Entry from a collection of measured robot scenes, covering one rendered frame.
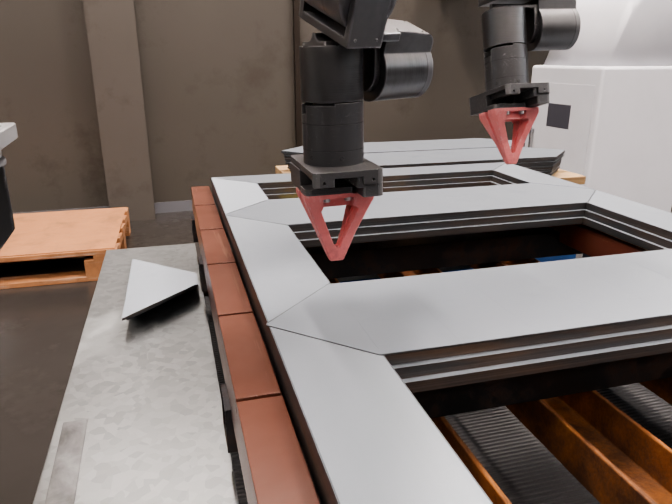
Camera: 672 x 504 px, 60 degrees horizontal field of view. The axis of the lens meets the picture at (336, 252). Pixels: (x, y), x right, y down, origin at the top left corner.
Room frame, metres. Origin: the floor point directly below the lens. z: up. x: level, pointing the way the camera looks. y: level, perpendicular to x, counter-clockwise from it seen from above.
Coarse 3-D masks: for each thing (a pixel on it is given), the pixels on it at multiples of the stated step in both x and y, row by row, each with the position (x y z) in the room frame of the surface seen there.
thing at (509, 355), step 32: (288, 192) 1.24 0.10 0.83; (224, 224) 1.00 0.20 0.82; (384, 224) 0.95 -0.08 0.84; (416, 224) 0.95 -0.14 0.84; (448, 224) 0.97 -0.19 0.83; (480, 224) 0.99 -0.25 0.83; (512, 224) 1.00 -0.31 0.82; (544, 224) 1.01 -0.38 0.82; (608, 224) 0.98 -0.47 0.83; (640, 224) 0.92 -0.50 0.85; (640, 320) 0.55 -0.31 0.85; (416, 352) 0.48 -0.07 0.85; (448, 352) 0.49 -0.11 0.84; (480, 352) 0.50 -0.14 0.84; (512, 352) 0.50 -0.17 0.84; (544, 352) 0.51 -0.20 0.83; (576, 352) 0.52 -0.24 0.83; (608, 352) 0.52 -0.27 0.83; (640, 352) 0.53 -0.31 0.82; (288, 384) 0.44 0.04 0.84; (416, 384) 0.47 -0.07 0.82; (448, 384) 0.48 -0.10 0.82; (320, 480) 0.33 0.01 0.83
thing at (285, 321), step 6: (288, 312) 0.56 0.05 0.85; (276, 318) 0.55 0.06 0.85; (282, 318) 0.55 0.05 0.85; (288, 318) 0.55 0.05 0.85; (270, 324) 0.53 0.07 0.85; (276, 324) 0.53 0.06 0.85; (282, 324) 0.53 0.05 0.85; (288, 324) 0.53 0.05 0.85; (294, 324) 0.53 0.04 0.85; (288, 330) 0.52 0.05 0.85; (294, 330) 0.52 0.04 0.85; (300, 330) 0.52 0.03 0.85
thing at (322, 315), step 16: (304, 304) 0.58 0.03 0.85; (320, 304) 0.58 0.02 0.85; (336, 304) 0.58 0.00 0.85; (304, 320) 0.54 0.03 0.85; (320, 320) 0.54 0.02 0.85; (336, 320) 0.54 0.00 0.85; (352, 320) 0.54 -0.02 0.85; (320, 336) 0.51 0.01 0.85; (336, 336) 0.51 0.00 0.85; (352, 336) 0.51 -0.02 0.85; (368, 352) 0.48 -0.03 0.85
